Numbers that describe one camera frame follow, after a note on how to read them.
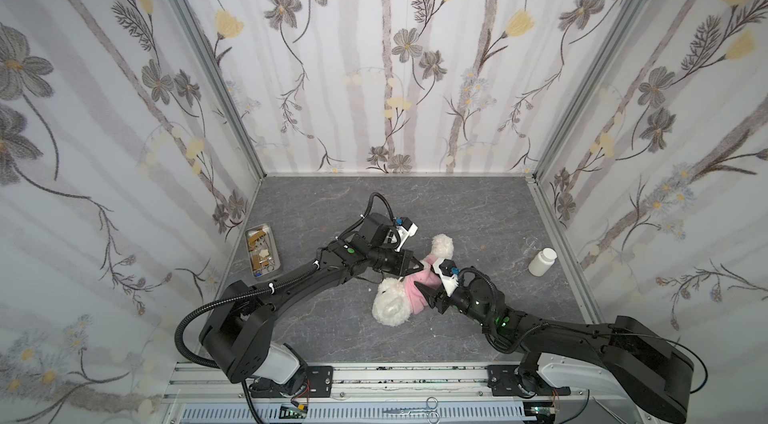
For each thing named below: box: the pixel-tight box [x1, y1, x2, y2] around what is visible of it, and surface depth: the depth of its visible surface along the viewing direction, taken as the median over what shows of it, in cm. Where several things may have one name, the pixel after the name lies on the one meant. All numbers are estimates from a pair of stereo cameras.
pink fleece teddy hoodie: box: [404, 254, 441, 314], surface depth 78 cm
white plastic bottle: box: [528, 247, 558, 277], surface depth 90 cm
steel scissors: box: [382, 396, 440, 424], surface depth 72 cm
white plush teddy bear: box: [372, 234, 455, 327], surface depth 79 cm
